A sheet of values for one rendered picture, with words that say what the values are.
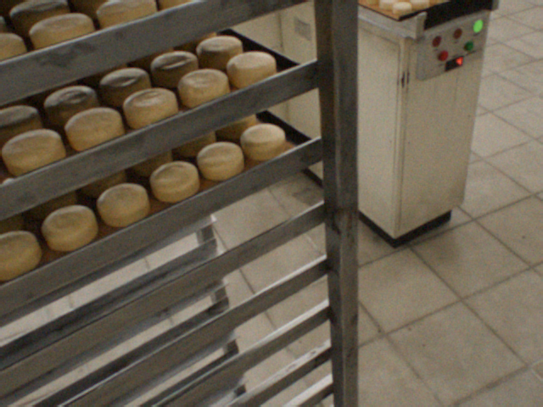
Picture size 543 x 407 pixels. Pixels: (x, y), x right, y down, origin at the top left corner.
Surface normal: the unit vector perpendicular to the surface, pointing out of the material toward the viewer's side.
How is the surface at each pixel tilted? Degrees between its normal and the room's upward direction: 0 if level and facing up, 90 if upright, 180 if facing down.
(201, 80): 0
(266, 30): 90
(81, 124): 0
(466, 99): 90
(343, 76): 90
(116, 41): 90
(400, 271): 0
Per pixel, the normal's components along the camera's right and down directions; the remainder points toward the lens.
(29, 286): 0.56, 0.47
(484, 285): -0.09, -0.78
